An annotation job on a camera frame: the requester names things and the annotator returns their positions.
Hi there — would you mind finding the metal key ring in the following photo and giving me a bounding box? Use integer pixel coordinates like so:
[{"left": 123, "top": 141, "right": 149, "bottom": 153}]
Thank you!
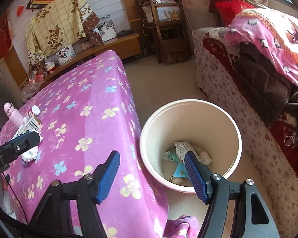
[{"left": 284, "top": 132, "right": 298, "bottom": 147}]

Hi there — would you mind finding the blue wrapper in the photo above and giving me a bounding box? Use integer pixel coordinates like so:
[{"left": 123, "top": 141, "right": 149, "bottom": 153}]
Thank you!
[{"left": 172, "top": 162, "right": 189, "bottom": 179}]

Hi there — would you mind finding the yellow floral cloth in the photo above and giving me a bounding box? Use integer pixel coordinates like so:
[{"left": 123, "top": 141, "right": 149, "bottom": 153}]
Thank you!
[{"left": 26, "top": 0, "right": 101, "bottom": 57}]

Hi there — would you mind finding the brown jacket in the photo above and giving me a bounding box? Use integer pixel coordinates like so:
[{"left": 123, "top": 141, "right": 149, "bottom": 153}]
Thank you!
[{"left": 236, "top": 42, "right": 292, "bottom": 129}]

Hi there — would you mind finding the white printed packet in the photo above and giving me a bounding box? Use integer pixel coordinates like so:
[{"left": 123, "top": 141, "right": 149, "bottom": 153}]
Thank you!
[{"left": 174, "top": 141, "right": 201, "bottom": 161}]

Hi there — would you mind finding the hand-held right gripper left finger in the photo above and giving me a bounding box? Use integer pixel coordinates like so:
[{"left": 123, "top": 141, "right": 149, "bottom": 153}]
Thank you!
[{"left": 30, "top": 151, "right": 121, "bottom": 238}]

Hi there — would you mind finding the couple photo frame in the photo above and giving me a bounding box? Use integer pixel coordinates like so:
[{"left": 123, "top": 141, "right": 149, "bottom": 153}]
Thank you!
[{"left": 56, "top": 44, "right": 76, "bottom": 65}]

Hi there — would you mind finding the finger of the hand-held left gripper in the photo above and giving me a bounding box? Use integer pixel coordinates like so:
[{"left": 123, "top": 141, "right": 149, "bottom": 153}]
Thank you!
[{"left": 0, "top": 131, "right": 40, "bottom": 164}]

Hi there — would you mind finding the wooden cabinet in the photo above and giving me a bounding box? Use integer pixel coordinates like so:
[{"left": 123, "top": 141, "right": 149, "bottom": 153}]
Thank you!
[{"left": 20, "top": 32, "right": 142, "bottom": 90}]

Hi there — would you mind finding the thin black cable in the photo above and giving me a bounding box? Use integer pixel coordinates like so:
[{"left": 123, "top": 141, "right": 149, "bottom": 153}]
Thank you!
[{"left": 5, "top": 174, "right": 29, "bottom": 226}]

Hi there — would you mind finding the red plastic bag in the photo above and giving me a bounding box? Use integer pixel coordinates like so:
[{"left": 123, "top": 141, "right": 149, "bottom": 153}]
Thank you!
[{"left": 215, "top": 0, "right": 255, "bottom": 20}]

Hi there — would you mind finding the white photo print bag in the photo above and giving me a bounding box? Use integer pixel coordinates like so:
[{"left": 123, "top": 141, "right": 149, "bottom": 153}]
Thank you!
[{"left": 96, "top": 20, "right": 117, "bottom": 41}]

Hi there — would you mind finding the floral covered sofa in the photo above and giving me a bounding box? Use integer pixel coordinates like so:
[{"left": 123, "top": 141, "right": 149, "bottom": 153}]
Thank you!
[{"left": 192, "top": 26, "right": 298, "bottom": 238}]

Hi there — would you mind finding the pink water bottle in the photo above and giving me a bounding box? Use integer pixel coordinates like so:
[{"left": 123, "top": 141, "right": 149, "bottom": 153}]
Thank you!
[{"left": 4, "top": 102, "right": 24, "bottom": 127}]

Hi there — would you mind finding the cream plastic bucket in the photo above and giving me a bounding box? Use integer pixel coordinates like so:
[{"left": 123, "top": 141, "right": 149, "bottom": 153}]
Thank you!
[{"left": 139, "top": 99, "right": 242, "bottom": 195}]

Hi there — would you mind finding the white tissue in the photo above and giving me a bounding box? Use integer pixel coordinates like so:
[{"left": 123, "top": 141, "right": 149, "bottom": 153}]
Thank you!
[{"left": 20, "top": 134, "right": 44, "bottom": 163}]

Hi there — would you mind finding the pink printed blanket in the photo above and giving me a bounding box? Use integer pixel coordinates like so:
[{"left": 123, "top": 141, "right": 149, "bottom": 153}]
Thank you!
[{"left": 225, "top": 7, "right": 298, "bottom": 90}]

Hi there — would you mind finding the red floral sofa throw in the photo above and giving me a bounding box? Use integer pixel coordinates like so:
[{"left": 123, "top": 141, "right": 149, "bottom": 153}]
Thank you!
[{"left": 202, "top": 37, "right": 298, "bottom": 159}]

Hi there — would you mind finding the clear plastic bag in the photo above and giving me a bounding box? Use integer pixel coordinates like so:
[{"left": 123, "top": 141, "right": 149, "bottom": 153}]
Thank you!
[{"left": 21, "top": 62, "right": 56, "bottom": 100}]

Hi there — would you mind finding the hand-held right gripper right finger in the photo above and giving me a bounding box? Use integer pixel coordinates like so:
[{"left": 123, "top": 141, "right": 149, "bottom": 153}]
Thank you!
[{"left": 184, "top": 152, "right": 281, "bottom": 238}]

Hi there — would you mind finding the mint green wrapper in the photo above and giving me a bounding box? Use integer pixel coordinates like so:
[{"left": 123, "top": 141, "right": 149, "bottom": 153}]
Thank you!
[{"left": 163, "top": 150, "right": 179, "bottom": 163}]

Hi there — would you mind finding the dark wooden chair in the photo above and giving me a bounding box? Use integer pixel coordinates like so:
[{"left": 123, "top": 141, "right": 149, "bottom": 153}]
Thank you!
[{"left": 135, "top": 0, "right": 193, "bottom": 63}]

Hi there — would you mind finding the green white medicine box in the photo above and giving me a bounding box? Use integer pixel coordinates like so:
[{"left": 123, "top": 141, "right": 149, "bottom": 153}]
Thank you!
[{"left": 14, "top": 115, "right": 43, "bottom": 139}]

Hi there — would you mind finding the red hanging wall scroll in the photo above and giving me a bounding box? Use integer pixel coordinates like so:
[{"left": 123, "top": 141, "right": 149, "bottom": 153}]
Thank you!
[{"left": 0, "top": 10, "right": 14, "bottom": 59}]

